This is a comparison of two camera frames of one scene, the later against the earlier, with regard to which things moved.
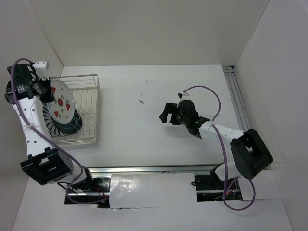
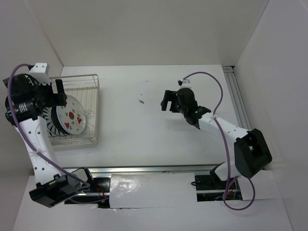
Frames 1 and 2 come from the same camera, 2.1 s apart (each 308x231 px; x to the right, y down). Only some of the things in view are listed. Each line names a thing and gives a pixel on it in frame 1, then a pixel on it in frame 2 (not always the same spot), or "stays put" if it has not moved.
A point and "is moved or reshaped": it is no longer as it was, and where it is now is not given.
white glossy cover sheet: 151,190 stays put
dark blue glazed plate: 70,127 → 55,119
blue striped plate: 53,131 stays put
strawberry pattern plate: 62,108 is moved or reshaped
